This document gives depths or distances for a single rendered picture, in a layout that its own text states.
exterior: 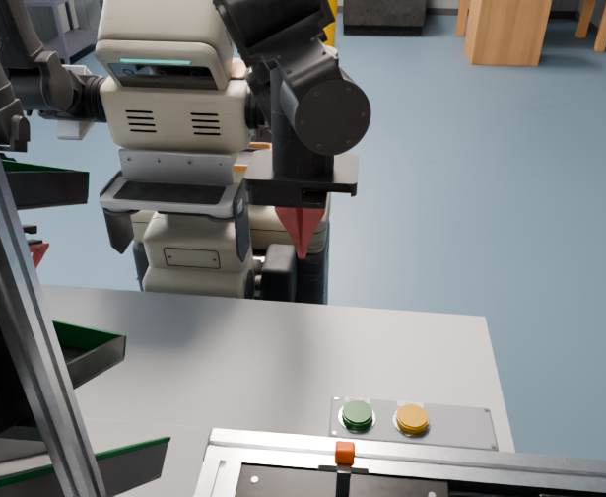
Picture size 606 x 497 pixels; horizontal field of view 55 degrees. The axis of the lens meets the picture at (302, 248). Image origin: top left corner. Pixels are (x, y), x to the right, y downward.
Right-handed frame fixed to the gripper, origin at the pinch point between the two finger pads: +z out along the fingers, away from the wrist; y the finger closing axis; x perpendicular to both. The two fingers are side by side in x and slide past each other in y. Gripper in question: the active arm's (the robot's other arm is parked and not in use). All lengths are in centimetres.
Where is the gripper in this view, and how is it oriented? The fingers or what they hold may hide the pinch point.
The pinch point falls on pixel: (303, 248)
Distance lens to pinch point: 58.5
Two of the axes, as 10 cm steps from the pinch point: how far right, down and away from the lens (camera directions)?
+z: -0.1, 8.4, 5.4
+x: 1.0, -5.4, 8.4
